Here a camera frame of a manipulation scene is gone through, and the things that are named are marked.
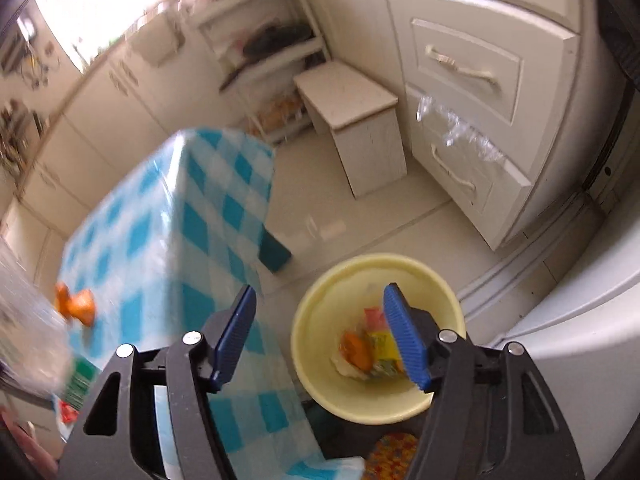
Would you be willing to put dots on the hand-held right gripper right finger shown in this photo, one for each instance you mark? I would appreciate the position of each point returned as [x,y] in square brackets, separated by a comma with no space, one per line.
[405,340]

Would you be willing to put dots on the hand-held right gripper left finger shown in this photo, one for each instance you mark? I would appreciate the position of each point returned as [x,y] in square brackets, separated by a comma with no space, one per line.
[235,340]

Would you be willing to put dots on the small orange peel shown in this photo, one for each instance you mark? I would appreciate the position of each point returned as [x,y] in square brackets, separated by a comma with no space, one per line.
[357,350]

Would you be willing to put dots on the yellow plastic bin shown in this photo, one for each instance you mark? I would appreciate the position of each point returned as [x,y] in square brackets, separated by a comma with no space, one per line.
[325,320]

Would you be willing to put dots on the large orange peel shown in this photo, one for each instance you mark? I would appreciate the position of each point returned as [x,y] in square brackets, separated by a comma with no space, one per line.
[77,305]

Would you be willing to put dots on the red snack packet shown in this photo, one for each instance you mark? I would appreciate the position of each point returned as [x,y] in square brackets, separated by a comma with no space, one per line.
[67,412]

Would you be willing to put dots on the clear plastic bottle green label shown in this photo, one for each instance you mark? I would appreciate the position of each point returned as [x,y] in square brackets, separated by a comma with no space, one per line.
[30,340]

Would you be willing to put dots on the table with blue checked tablecloth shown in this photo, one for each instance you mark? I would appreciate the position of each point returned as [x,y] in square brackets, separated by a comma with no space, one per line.
[165,260]

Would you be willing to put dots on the colourful patterned cloth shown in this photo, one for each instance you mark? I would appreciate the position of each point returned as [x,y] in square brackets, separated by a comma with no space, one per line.
[395,455]

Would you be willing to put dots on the white refrigerator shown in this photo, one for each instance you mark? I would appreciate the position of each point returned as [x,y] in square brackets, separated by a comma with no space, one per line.
[590,360]

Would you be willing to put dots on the clear bag of brown food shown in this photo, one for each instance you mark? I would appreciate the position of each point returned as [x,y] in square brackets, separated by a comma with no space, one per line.
[277,115]

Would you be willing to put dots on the white wooden stool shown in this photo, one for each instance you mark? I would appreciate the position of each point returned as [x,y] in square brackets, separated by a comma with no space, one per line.
[345,95]

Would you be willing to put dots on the white lower kitchen cabinets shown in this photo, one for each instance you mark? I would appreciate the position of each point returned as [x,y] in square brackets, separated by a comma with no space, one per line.
[470,75]

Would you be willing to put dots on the white storage rack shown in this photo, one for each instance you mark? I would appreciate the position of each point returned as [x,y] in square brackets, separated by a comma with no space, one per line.
[285,56]

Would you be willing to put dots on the black frying pan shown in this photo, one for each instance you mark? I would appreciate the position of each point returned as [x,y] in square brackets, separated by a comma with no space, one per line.
[275,40]

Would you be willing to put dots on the kitchen window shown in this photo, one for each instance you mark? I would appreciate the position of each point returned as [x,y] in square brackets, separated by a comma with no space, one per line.
[100,0]

